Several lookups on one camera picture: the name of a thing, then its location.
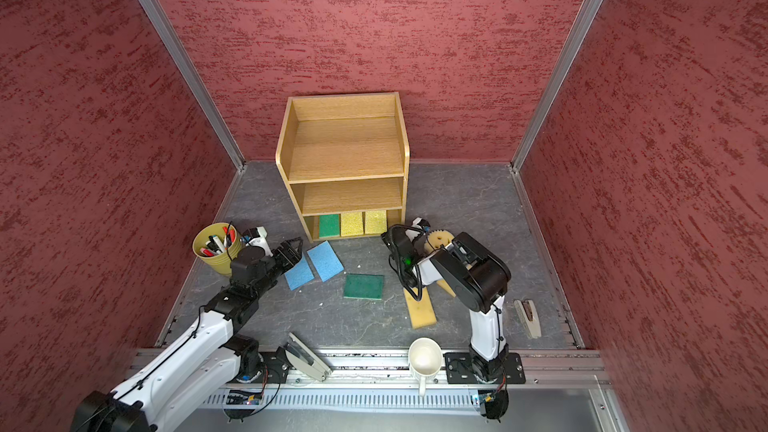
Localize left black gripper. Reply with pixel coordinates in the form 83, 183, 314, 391
253, 237, 304, 298

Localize dark green sponge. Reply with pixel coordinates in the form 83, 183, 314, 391
343, 274, 384, 300

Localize light blue sponge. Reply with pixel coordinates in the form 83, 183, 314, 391
308, 242, 344, 282
284, 258, 314, 291

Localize bright green sponge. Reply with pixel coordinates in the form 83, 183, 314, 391
317, 214, 341, 238

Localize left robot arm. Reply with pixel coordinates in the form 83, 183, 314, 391
71, 237, 303, 431

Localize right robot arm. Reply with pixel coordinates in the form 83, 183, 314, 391
381, 219, 511, 382

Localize wooden three-tier shelf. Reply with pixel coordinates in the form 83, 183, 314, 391
275, 92, 410, 242

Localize yellow pen cup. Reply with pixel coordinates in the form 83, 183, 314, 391
192, 222, 244, 277

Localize yellow smiley face sponge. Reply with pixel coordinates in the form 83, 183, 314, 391
424, 230, 454, 254

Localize markers in cup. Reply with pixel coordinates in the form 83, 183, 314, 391
194, 223, 236, 258

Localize white mug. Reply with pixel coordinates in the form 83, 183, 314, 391
408, 337, 444, 397

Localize beige stapler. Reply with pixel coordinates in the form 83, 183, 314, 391
513, 299, 542, 339

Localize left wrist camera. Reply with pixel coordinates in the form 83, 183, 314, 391
242, 226, 272, 256

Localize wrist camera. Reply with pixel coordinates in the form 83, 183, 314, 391
242, 226, 272, 256
412, 217, 431, 231

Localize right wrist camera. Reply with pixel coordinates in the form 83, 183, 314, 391
412, 217, 431, 231

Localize grey stapler on rail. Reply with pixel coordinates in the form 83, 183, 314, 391
283, 332, 332, 382

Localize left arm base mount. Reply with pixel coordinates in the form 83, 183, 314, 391
234, 347, 292, 384

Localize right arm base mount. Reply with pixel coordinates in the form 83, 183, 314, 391
443, 352, 526, 385

